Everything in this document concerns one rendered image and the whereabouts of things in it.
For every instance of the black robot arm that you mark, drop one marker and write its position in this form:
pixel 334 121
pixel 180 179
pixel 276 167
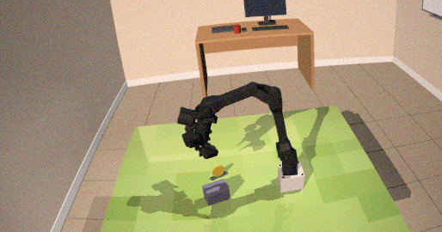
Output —
pixel 205 115

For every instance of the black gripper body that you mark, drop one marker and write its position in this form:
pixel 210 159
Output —
pixel 207 150

